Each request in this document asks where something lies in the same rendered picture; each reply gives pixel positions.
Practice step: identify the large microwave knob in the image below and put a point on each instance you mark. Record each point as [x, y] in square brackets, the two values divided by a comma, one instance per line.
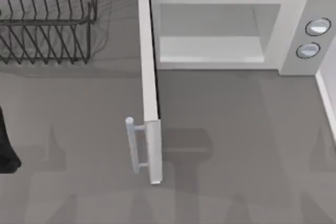
[317, 26]

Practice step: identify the pale microwave oven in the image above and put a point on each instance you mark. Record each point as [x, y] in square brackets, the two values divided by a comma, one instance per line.
[291, 51]

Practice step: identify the pale microwave door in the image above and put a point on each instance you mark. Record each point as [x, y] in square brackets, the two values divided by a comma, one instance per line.
[148, 77]

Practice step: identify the small microwave knob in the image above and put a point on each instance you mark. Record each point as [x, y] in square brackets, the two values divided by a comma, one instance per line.
[308, 50]

